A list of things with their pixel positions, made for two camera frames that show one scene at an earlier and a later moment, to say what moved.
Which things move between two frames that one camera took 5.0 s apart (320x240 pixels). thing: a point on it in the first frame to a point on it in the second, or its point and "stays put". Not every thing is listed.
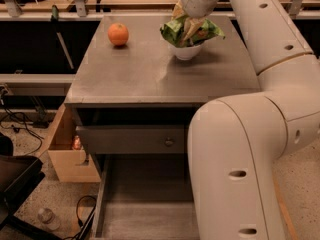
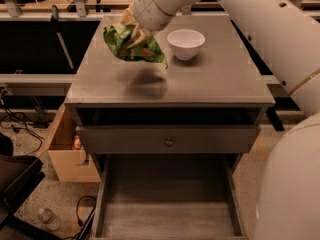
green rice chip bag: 173,31 to 147,50
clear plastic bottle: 47,217 stays put
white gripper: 194,1 to 144,4
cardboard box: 69,166 stays put
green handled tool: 55,25 stays put
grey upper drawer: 133,139 stays put
